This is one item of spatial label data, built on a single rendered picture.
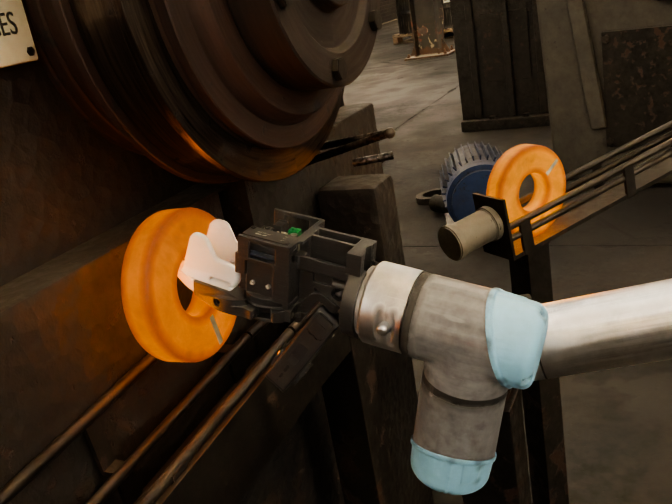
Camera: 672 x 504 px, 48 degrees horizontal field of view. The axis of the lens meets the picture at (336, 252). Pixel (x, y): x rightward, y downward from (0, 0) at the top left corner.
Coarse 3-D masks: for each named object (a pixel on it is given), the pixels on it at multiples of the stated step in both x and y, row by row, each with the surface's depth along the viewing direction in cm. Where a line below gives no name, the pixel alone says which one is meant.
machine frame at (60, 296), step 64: (0, 128) 70; (64, 128) 76; (0, 192) 70; (64, 192) 76; (128, 192) 85; (192, 192) 92; (256, 192) 99; (0, 256) 70; (64, 256) 75; (0, 320) 63; (64, 320) 69; (256, 320) 99; (0, 384) 63; (64, 384) 69; (192, 384) 86; (384, 384) 137; (0, 448) 63; (128, 448) 77; (320, 448) 115
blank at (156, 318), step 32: (160, 224) 71; (192, 224) 74; (128, 256) 70; (160, 256) 70; (128, 288) 69; (160, 288) 70; (128, 320) 70; (160, 320) 69; (192, 320) 74; (224, 320) 78; (160, 352) 71; (192, 352) 73
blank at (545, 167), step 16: (528, 144) 123; (512, 160) 120; (528, 160) 122; (544, 160) 124; (560, 160) 126; (496, 176) 121; (512, 176) 120; (544, 176) 124; (560, 176) 126; (496, 192) 120; (512, 192) 121; (544, 192) 126; (560, 192) 127; (512, 208) 122; (528, 208) 126
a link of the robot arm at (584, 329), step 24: (624, 288) 73; (648, 288) 72; (552, 312) 74; (576, 312) 73; (600, 312) 72; (624, 312) 71; (648, 312) 70; (552, 336) 73; (576, 336) 72; (600, 336) 71; (624, 336) 70; (648, 336) 70; (552, 360) 73; (576, 360) 72; (600, 360) 72; (624, 360) 72; (648, 360) 72
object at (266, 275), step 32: (320, 224) 69; (256, 256) 66; (288, 256) 64; (320, 256) 67; (352, 256) 64; (256, 288) 68; (288, 288) 66; (320, 288) 67; (352, 288) 64; (288, 320) 68; (352, 320) 64
